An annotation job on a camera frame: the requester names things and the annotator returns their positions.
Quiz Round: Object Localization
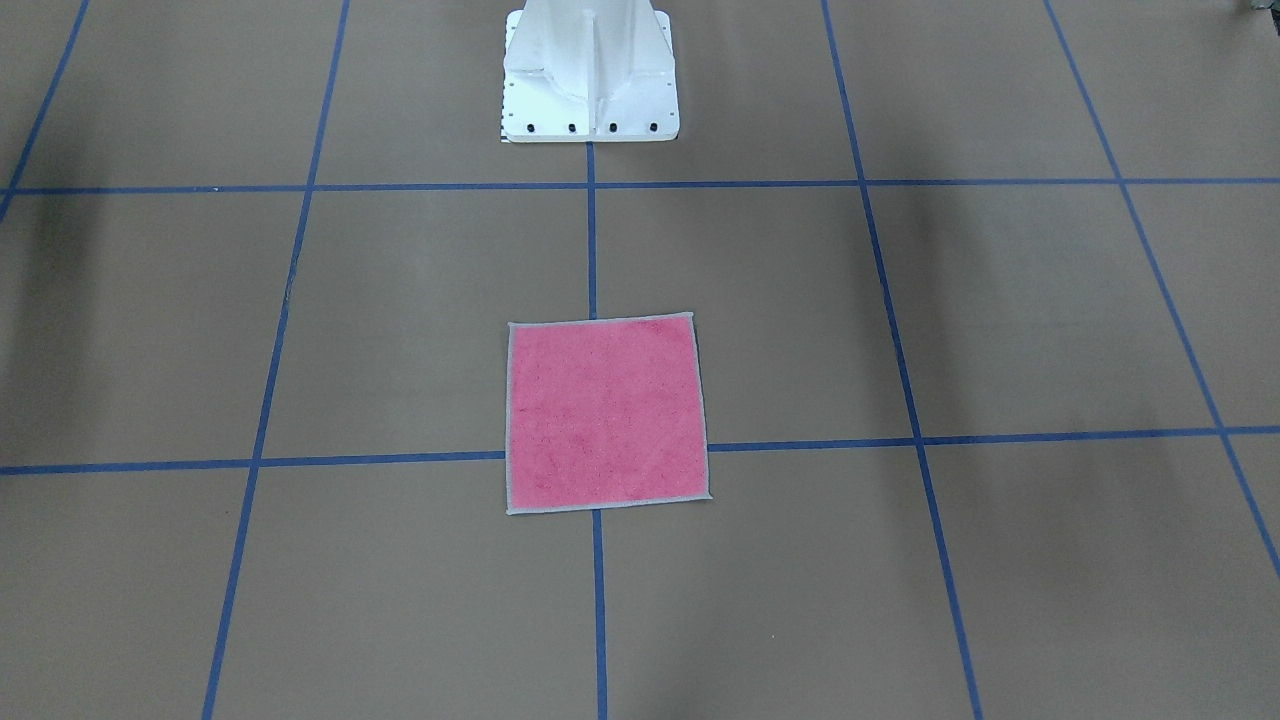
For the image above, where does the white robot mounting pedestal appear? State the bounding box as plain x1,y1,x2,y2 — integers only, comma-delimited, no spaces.
500,1,681,143

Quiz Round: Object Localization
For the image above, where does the pink and grey towel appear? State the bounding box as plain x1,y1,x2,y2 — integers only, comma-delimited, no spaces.
504,313,710,516

